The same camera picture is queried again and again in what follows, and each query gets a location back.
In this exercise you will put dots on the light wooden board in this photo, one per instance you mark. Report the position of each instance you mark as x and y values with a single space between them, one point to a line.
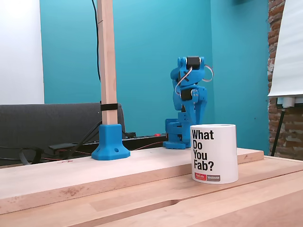
71 172

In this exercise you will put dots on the blue printed post base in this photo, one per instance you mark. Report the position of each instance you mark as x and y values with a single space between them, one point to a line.
110 142

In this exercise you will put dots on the flat black adapter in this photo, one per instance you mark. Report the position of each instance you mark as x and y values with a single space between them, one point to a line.
61 146

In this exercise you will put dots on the black easel leg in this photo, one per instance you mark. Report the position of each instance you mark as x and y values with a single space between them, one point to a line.
278 132

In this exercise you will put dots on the dark grey sofa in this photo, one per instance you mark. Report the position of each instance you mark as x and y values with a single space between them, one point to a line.
47 123

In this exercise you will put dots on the black power strip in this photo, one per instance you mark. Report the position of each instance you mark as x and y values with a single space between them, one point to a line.
146 140

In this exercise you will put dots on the wooden post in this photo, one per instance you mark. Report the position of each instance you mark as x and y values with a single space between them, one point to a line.
107 71

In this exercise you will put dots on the white mug with black text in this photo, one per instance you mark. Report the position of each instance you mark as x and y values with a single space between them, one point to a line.
225 153

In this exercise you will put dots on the white flip chart paper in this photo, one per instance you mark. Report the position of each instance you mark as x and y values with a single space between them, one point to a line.
288 59

